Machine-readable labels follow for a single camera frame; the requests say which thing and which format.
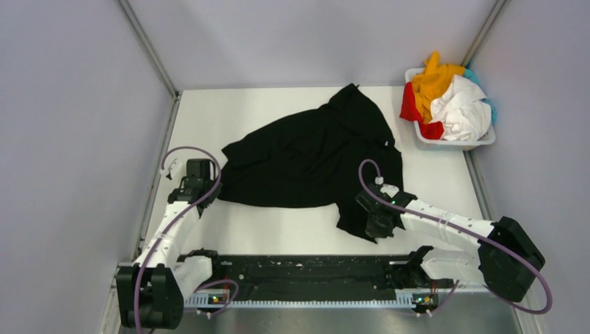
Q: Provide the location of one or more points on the white laundry basket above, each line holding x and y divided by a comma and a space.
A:
486, 139

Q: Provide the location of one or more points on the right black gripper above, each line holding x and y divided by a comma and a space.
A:
376, 232

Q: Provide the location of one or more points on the red t-shirt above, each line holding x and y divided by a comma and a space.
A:
409, 112

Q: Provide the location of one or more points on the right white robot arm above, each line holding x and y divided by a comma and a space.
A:
479, 251

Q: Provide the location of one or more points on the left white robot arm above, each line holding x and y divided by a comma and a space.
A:
152, 291

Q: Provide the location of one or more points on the aluminium frame post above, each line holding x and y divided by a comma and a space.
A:
482, 34
147, 47

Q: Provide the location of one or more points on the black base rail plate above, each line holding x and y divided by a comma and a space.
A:
318, 277

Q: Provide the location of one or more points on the right aluminium frame post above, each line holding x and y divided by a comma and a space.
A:
482, 34

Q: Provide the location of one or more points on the left aluminium frame post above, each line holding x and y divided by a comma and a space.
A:
147, 47

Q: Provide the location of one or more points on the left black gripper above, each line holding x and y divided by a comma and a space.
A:
215, 195

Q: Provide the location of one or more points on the black t-shirt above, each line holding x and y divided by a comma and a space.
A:
315, 158

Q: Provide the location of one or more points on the white t-shirt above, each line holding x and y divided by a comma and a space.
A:
462, 111

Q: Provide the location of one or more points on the white slotted cable duct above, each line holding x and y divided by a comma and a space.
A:
207, 300

